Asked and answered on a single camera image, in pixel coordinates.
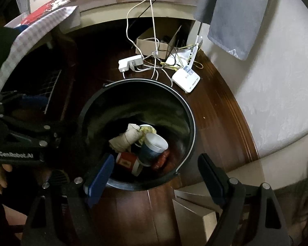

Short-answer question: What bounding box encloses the white power strip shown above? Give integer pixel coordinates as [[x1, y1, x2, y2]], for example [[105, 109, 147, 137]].
[[118, 55, 144, 73]]

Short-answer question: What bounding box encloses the metal wire rack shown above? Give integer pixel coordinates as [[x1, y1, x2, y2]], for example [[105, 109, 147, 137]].
[[37, 69, 62, 115]]

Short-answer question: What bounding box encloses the open cardboard box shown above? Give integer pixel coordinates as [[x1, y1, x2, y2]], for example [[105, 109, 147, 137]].
[[136, 25, 183, 60]]

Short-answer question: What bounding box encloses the white charging cable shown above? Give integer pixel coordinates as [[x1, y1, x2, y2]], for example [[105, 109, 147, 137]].
[[147, 0, 175, 88]]

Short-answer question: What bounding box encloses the blue paper cup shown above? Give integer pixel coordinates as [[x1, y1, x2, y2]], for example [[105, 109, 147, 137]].
[[138, 133, 169, 166]]

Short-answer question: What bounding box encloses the tied grey curtain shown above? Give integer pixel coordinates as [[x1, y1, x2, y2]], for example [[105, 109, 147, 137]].
[[194, 0, 272, 60]]

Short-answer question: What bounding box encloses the person's left hand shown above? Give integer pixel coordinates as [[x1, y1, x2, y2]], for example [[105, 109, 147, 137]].
[[0, 164, 14, 195]]

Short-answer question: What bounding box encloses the white router with antennas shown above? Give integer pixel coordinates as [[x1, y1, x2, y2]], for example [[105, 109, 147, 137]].
[[165, 22, 204, 68]]

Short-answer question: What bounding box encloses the flat white modem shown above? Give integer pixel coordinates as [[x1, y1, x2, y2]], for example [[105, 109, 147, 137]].
[[171, 65, 201, 93]]

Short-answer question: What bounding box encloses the black trash bin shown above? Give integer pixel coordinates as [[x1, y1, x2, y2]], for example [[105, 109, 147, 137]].
[[78, 79, 196, 191]]

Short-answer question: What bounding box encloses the red paper cup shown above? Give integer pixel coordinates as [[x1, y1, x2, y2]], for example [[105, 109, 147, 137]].
[[115, 152, 144, 177]]

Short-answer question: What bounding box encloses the long white cable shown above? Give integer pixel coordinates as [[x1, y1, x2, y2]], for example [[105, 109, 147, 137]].
[[126, 0, 177, 58]]

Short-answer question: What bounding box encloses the cream bed frame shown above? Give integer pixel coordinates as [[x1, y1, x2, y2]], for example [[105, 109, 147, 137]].
[[67, 0, 203, 31]]

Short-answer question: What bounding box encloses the beige paper box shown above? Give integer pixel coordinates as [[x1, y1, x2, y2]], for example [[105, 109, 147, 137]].
[[171, 182, 222, 246]]

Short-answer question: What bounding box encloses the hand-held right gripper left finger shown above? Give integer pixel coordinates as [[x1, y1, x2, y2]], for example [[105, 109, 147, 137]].
[[22, 153, 115, 246]]

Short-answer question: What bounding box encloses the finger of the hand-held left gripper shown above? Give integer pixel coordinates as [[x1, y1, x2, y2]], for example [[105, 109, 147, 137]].
[[0, 91, 50, 113], [0, 115, 85, 146]]

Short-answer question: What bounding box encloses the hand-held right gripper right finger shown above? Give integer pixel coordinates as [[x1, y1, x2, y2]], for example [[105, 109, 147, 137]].
[[197, 153, 292, 246]]

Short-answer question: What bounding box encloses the pink checked tablecloth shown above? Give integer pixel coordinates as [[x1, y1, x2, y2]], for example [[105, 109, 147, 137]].
[[0, 5, 80, 94]]

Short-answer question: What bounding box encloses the yellow network cable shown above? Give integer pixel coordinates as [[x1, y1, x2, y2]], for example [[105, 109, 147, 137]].
[[167, 45, 204, 71]]

